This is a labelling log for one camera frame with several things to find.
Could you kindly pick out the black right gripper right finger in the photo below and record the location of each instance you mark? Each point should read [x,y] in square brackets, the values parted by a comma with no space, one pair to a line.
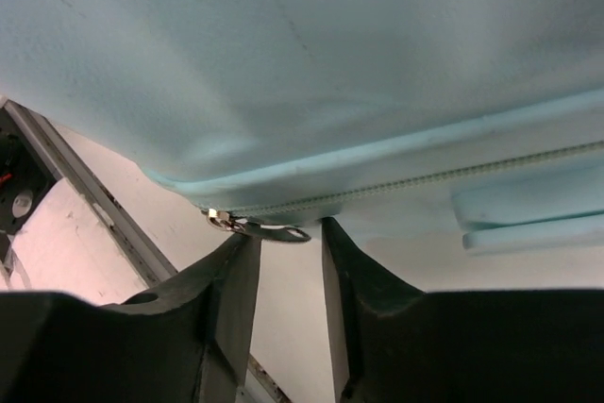
[391,342]

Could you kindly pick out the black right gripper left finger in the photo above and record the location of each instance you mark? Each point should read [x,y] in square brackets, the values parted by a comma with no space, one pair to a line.
[184,340]

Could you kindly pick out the light blue hard-shell suitcase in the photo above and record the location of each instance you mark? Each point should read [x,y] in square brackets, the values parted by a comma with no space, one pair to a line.
[400,118]

